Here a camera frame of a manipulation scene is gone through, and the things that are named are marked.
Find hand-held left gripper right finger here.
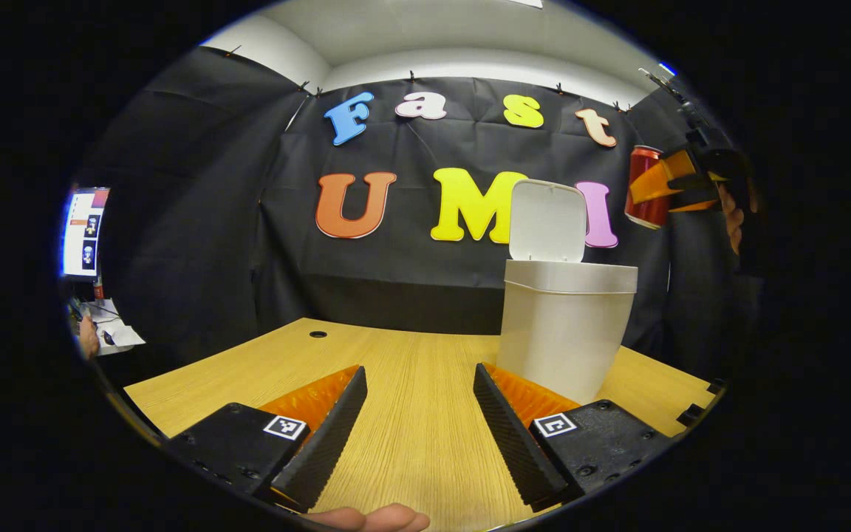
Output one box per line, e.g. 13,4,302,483
472,362,674,514

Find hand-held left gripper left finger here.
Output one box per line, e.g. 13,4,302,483
167,365,369,513

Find red pop can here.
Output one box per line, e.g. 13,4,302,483
624,145,671,231

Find white desktop garbage bin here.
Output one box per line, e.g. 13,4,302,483
496,179,639,406

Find wooden desktop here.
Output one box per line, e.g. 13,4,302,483
124,318,718,532

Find black backdrop cloth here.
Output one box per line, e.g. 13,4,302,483
75,46,766,385

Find white papers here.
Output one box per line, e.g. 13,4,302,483
77,299,146,357

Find computer monitor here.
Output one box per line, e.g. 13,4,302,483
62,187,110,279

